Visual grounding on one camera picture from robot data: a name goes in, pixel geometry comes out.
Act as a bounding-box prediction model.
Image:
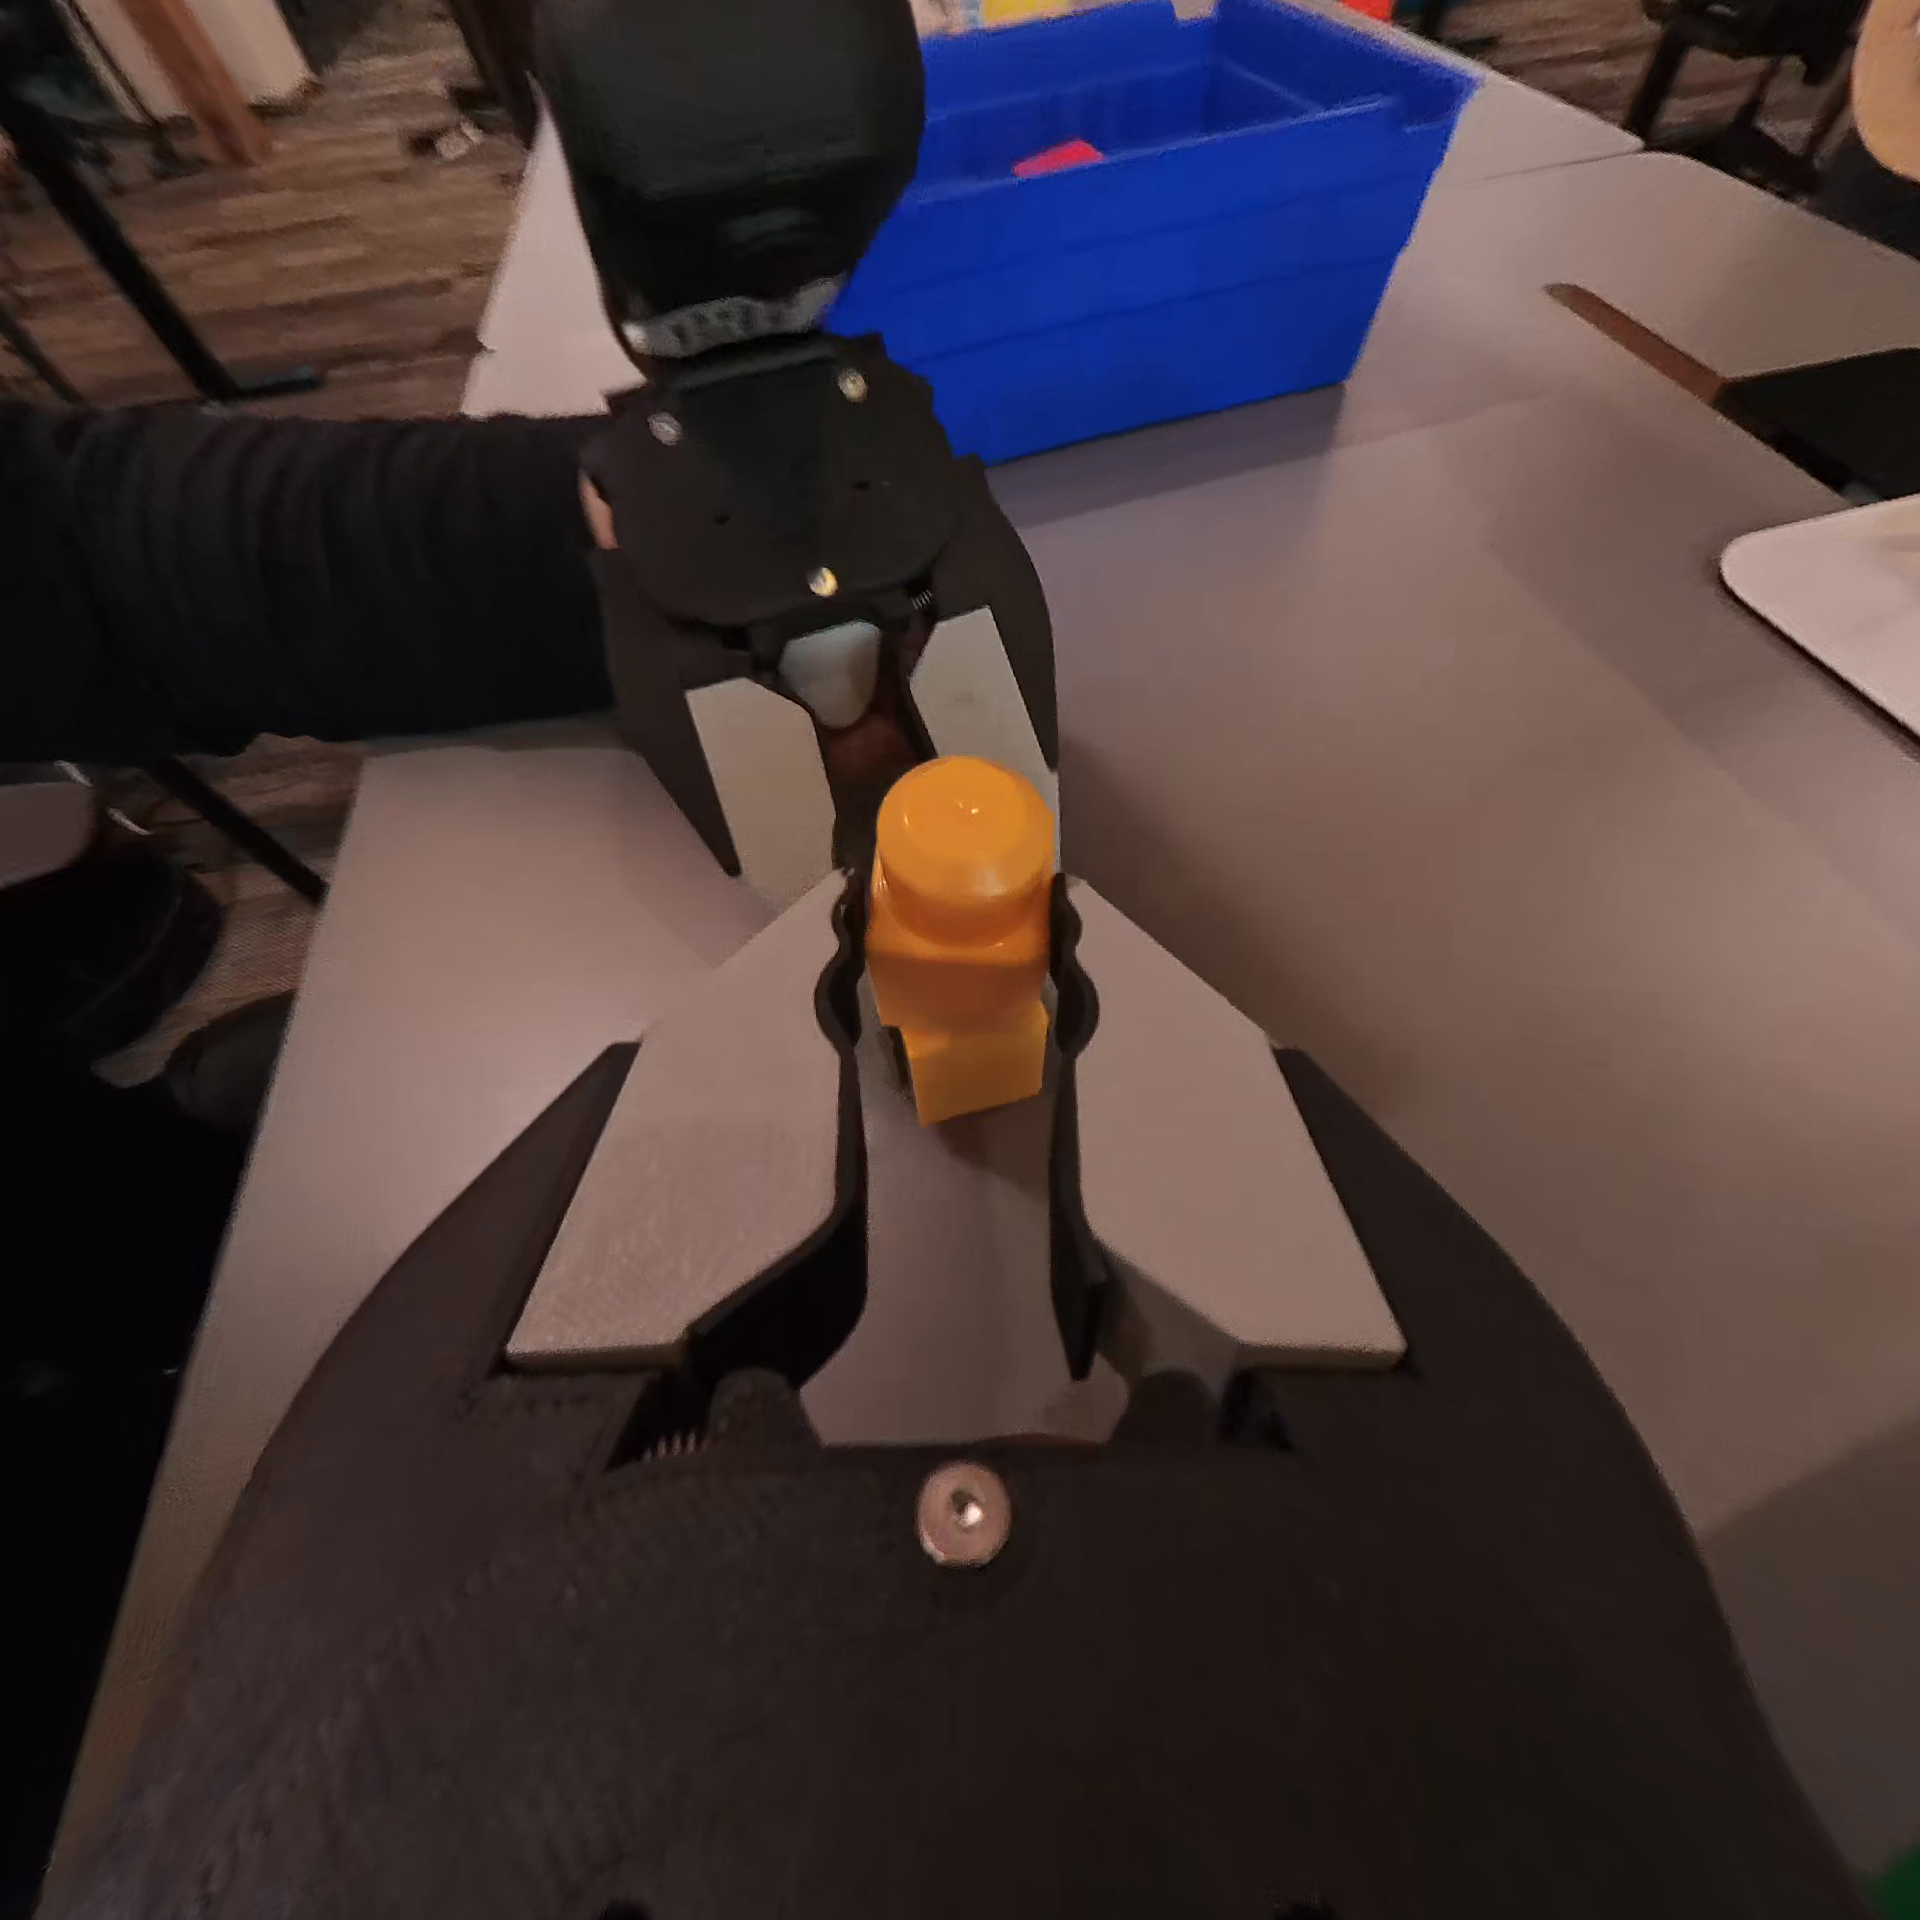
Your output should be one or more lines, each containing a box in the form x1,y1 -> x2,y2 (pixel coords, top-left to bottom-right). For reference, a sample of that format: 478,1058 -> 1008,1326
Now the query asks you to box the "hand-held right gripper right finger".
1039,873 -> 1407,1392

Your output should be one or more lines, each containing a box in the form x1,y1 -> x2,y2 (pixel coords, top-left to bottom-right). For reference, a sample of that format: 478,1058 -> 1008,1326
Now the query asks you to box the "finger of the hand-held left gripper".
898,599 -> 1056,791
686,642 -> 874,894

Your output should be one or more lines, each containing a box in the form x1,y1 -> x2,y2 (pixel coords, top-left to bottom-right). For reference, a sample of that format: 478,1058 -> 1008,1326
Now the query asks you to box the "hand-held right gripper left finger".
503,873 -> 874,1387

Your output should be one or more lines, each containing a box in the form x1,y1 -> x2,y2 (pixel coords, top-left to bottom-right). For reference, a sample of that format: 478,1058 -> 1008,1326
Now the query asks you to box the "yellow mega block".
863,758 -> 1060,1038
901,1016 -> 1056,1130

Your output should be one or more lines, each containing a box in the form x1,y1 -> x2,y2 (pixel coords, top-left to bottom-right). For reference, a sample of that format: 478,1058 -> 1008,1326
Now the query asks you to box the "blue plastic bin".
824,0 -> 1481,472

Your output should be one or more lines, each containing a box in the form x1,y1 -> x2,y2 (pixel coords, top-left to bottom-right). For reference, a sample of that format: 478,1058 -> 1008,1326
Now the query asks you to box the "person's left forearm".
0,408 -> 617,769

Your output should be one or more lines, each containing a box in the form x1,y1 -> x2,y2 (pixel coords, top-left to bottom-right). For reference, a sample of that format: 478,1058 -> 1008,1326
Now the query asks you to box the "wooden document stand white base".
1718,497 -> 1920,740

